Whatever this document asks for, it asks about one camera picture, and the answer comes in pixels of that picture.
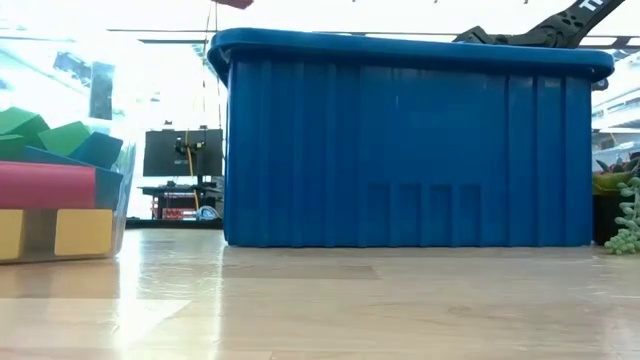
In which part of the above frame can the large blue plastic bin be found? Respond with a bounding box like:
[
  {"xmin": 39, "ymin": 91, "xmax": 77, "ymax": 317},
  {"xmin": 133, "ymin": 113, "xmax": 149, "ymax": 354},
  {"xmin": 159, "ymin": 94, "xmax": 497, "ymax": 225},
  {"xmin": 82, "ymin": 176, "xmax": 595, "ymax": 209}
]
[{"xmin": 207, "ymin": 27, "xmax": 615, "ymax": 249}]

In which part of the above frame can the clear plastic block box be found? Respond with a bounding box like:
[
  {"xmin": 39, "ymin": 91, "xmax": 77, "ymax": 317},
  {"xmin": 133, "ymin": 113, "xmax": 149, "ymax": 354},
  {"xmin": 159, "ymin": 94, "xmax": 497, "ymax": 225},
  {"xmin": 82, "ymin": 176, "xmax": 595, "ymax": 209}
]
[{"xmin": 0, "ymin": 29, "xmax": 137, "ymax": 265}]

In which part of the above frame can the blue foam block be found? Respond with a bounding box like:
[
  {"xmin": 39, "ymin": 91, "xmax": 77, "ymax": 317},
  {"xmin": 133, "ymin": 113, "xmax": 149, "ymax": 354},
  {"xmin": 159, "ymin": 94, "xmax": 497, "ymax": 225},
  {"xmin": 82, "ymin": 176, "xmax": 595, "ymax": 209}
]
[
  {"xmin": 20, "ymin": 145, "xmax": 125, "ymax": 210},
  {"xmin": 67, "ymin": 131, "xmax": 125, "ymax": 170}
]

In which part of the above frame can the green foam block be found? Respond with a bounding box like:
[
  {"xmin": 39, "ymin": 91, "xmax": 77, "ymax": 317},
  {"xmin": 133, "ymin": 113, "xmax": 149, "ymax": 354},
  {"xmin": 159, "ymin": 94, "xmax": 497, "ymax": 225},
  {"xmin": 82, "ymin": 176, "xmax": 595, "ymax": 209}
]
[
  {"xmin": 0, "ymin": 106, "xmax": 51, "ymax": 162},
  {"xmin": 38, "ymin": 120, "xmax": 92, "ymax": 156}
]

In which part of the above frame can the black background table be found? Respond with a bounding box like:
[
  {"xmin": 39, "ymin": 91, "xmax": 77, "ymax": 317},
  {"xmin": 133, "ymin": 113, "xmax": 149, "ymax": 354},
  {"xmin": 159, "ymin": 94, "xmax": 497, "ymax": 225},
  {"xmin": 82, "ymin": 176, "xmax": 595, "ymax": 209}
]
[{"xmin": 137, "ymin": 180, "xmax": 225, "ymax": 221}]

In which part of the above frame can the black background monitor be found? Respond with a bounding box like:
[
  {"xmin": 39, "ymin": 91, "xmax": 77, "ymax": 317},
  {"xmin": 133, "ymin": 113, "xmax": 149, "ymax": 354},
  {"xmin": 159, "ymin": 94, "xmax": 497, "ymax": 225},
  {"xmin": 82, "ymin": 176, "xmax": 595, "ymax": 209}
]
[{"xmin": 142, "ymin": 128, "xmax": 225, "ymax": 177}]

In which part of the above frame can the black pillar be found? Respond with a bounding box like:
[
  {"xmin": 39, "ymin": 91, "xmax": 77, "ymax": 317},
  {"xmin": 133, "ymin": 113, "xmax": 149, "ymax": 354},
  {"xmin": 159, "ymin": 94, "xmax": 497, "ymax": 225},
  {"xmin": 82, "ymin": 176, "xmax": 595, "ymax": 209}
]
[{"xmin": 89, "ymin": 60, "xmax": 116, "ymax": 121}]

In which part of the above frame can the artificial succulent in black pot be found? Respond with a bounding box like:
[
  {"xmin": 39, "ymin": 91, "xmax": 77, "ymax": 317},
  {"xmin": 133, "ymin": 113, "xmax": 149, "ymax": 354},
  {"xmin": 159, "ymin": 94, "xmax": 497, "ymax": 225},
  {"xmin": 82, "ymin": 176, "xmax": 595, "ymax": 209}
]
[{"xmin": 592, "ymin": 154, "xmax": 640, "ymax": 256}]

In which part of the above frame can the black ceiling camera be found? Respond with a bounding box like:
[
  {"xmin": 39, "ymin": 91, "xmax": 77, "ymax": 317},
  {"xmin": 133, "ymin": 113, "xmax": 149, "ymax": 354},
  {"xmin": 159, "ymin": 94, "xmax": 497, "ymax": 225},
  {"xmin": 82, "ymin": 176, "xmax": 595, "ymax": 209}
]
[{"xmin": 52, "ymin": 50, "xmax": 92, "ymax": 86}]

